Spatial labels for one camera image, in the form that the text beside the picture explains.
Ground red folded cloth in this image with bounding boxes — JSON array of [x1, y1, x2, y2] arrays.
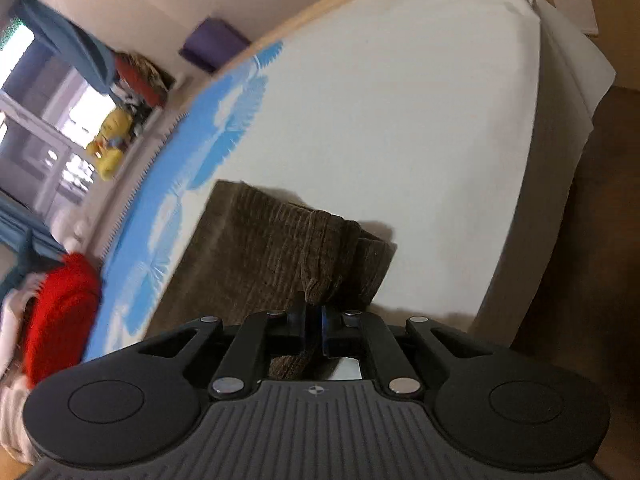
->
[[22, 252, 103, 389]]

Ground brown corduroy pants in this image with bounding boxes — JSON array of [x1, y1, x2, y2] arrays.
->
[[142, 180, 398, 382]]

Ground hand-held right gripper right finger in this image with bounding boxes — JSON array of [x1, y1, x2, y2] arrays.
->
[[320, 305, 497, 402]]

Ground blue curtain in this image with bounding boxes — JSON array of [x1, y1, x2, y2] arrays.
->
[[15, 0, 121, 95]]

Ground white bed sheet blue pattern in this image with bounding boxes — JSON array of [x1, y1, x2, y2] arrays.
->
[[82, 0, 618, 362]]

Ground white cloth pile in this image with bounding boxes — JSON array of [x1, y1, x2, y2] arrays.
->
[[0, 280, 47, 462]]

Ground wooden bed frame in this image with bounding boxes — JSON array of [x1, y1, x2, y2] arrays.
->
[[220, 0, 601, 76]]

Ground window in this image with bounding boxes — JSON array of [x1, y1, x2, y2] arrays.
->
[[0, 22, 117, 211]]

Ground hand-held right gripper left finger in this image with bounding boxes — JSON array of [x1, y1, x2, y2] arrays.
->
[[136, 304, 307, 402]]

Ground dark red patterned bag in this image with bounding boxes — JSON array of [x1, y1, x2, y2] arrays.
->
[[114, 51, 175, 109]]

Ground yellow plush toy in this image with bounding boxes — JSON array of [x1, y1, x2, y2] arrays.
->
[[86, 107, 136, 181]]

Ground purple box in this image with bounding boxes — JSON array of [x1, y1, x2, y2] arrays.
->
[[179, 16, 251, 74]]

